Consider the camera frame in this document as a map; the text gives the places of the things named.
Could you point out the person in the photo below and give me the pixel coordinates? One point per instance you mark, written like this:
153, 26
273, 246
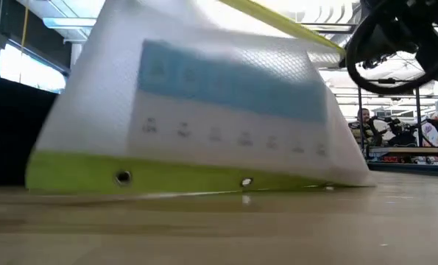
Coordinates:
364, 121

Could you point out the clear mesh pouch yellow-green trim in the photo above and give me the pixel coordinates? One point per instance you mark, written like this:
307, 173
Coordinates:
101, 92

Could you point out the black metal gantry frame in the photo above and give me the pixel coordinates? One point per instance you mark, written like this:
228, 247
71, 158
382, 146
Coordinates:
417, 110

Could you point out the long ceiling light fixture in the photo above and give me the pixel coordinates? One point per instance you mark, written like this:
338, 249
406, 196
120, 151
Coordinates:
67, 23

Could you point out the blue white pill organizer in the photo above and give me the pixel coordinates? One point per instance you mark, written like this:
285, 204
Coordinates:
222, 110

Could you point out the wooden workbench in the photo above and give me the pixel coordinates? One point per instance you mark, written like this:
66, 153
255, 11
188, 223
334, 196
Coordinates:
406, 150

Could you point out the black backpack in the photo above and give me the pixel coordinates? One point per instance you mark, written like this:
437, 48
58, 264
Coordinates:
12, 129

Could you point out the black aluminium table frame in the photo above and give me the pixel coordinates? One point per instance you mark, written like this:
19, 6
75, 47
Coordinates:
417, 168

